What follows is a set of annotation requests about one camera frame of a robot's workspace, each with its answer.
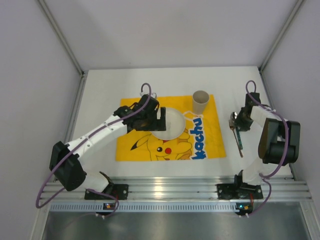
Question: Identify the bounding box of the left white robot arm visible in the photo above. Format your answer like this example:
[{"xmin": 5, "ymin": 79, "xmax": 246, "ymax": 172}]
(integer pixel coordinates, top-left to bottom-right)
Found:
[{"xmin": 49, "ymin": 94, "xmax": 167, "ymax": 193}]

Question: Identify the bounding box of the wooden fork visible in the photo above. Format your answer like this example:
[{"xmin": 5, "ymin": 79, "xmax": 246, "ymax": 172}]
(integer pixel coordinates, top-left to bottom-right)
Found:
[{"xmin": 228, "ymin": 119, "xmax": 244, "ymax": 158}]

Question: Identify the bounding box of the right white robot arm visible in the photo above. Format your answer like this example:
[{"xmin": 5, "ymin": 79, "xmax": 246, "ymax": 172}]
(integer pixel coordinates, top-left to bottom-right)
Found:
[{"xmin": 230, "ymin": 92, "xmax": 301, "ymax": 186}]

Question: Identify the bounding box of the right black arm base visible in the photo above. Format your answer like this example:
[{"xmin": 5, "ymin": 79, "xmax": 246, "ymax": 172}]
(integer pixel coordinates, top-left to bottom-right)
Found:
[{"xmin": 216, "ymin": 170, "xmax": 263, "ymax": 200}]

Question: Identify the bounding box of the white paper plate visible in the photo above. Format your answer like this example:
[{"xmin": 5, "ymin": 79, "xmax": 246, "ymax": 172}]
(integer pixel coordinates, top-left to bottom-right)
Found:
[{"xmin": 151, "ymin": 107, "xmax": 186, "ymax": 141}]

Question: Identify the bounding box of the beige paper cup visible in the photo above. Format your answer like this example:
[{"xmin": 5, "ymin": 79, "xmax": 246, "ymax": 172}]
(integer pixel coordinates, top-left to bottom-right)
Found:
[{"xmin": 192, "ymin": 90, "xmax": 210, "ymax": 115}]

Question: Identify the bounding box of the yellow pikachu cloth placemat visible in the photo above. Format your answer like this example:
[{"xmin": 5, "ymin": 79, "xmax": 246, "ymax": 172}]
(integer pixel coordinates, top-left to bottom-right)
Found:
[{"xmin": 115, "ymin": 95, "xmax": 226, "ymax": 162}]

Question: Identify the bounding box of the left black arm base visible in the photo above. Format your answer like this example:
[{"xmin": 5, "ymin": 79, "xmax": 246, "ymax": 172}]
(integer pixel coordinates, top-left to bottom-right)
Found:
[{"xmin": 84, "ymin": 184, "xmax": 129, "ymax": 200}]

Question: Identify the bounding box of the perforated cable duct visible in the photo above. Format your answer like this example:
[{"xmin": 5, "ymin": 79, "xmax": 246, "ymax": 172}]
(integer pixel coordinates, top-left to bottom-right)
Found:
[{"xmin": 49, "ymin": 202, "xmax": 252, "ymax": 213}]

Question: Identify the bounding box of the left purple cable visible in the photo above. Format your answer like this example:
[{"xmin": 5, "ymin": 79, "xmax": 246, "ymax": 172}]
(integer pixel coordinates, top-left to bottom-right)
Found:
[{"xmin": 35, "ymin": 82, "xmax": 153, "ymax": 221}]

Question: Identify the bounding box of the metal spoon teal handle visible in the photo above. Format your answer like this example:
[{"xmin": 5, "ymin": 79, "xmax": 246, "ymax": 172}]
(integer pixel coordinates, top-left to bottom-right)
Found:
[{"xmin": 230, "ymin": 112, "xmax": 243, "ymax": 150}]

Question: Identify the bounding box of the aluminium rail frame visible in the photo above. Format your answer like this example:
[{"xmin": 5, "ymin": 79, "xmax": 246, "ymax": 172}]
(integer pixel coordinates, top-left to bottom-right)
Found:
[{"xmin": 39, "ymin": 176, "xmax": 312, "ymax": 201}]

